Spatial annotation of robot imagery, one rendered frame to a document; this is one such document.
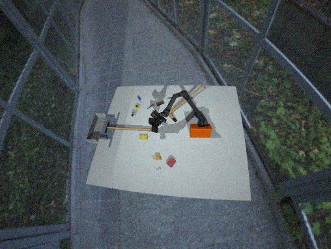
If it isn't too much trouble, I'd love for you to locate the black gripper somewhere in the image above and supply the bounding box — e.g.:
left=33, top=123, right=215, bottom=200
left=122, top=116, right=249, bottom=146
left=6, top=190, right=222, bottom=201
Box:
left=151, top=119, right=161, bottom=133

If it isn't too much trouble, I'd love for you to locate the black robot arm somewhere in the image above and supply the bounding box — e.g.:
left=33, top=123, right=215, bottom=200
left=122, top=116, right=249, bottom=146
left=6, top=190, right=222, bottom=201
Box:
left=149, top=91, right=206, bottom=127

